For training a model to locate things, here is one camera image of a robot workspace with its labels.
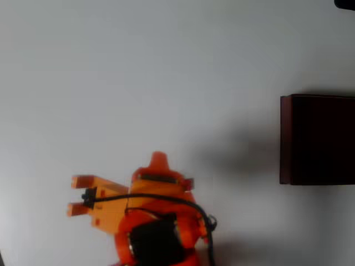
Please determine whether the dark brown box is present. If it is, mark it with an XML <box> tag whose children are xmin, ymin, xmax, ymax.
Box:
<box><xmin>279</xmin><ymin>93</ymin><xmax>355</xmax><ymax>186</ymax></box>

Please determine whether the black object at picture corner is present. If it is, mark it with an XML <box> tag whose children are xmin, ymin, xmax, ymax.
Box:
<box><xmin>334</xmin><ymin>0</ymin><xmax>355</xmax><ymax>11</ymax></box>

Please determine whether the light orange camera mount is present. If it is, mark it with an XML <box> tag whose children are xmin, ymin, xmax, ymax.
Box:
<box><xmin>66</xmin><ymin>174</ymin><xmax>131</xmax><ymax>236</ymax></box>

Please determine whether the small black camera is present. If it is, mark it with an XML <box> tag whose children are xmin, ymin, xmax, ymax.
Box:
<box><xmin>82</xmin><ymin>187</ymin><xmax>98</xmax><ymax>208</ymax></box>

